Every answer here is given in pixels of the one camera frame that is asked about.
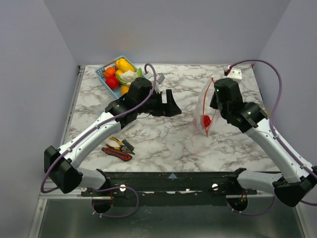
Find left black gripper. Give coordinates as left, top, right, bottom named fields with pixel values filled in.
left=137, top=89, right=181, bottom=117

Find clear zip top bag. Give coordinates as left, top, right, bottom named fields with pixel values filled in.
left=193, top=76, right=216, bottom=137

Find yellow lemon toy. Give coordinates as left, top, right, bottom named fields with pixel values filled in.
left=120, top=85, right=129, bottom=96

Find red bell pepper toy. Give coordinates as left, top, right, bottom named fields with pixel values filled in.
left=105, top=75, right=120, bottom=90

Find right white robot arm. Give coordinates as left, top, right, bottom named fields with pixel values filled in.
left=210, top=78, right=317, bottom=207

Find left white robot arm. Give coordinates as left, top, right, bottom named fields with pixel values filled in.
left=44, top=77, right=182, bottom=196

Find clear plastic screw box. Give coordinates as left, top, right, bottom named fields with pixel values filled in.
left=121, top=120, right=137, bottom=132

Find white cauliflower toy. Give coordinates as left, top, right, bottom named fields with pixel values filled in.
left=115, top=68, right=142, bottom=86

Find yellow bell pepper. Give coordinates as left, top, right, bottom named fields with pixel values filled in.
left=115, top=58, right=135, bottom=72

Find red utility knife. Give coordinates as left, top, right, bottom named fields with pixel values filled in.
left=101, top=147, right=132, bottom=162

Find orange pumpkin toy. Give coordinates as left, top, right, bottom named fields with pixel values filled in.
left=104, top=67, right=116, bottom=79

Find blue plastic basket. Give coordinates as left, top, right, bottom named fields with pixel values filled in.
left=95, top=56, right=142, bottom=98

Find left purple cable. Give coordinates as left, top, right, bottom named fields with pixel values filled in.
left=40, top=63, right=158, bottom=194

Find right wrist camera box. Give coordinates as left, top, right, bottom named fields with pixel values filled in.
left=224, top=67, right=242, bottom=82

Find yellow handled pliers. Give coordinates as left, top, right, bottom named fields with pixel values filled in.
left=105, top=137, right=135, bottom=155

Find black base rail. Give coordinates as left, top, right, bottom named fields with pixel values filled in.
left=81, top=168, right=245, bottom=206

